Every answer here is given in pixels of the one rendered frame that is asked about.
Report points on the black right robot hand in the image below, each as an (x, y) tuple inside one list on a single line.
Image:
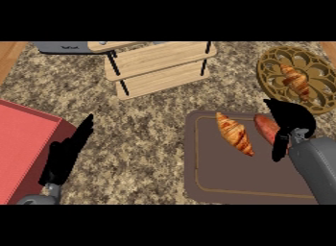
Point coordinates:
[(291, 116)]

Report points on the orange sweet potato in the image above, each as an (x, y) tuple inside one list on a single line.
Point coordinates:
[(266, 126)]

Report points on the red box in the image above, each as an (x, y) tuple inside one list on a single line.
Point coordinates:
[(17, 150)]

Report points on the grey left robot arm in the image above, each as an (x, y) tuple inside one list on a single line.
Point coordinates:
[(42, 196)]

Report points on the golden croissant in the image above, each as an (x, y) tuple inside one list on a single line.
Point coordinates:
[(234, 134), (296, 81)]

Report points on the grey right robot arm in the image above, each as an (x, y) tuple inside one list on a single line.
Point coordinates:
[(319, 166)]

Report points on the grey appliance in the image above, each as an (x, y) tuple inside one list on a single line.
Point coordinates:
[(63, 48)]

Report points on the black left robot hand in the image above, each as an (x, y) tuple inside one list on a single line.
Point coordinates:
[(66, 152)]

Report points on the golden round trivet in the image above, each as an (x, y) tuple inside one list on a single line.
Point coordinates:
[(274, 70)]

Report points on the brown tray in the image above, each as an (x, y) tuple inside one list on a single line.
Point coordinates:
[(231, 173)]

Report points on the wooden tiered shelf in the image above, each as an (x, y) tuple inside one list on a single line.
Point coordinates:
[(160, 68)]

